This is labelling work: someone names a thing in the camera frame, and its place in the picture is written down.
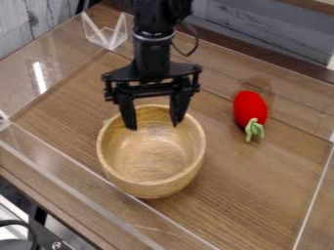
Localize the black cable under table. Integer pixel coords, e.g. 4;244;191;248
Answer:
0;220;40;250

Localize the clear acrylic tray wall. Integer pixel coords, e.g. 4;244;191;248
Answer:
0;113;219;250

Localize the black table leg bracket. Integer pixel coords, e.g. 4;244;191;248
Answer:
28;205;75;250

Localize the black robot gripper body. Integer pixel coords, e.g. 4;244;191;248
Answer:
102;33;202;104

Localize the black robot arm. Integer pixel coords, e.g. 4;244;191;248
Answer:
102;0;202;130

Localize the red plush strawberry toy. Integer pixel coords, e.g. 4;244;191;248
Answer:
234;91;269;142

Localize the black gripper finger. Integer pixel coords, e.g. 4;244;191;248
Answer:
118;95;138;131
170;88;193;126

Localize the brown wooden bowl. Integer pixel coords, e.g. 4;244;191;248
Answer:
96;104;206;199

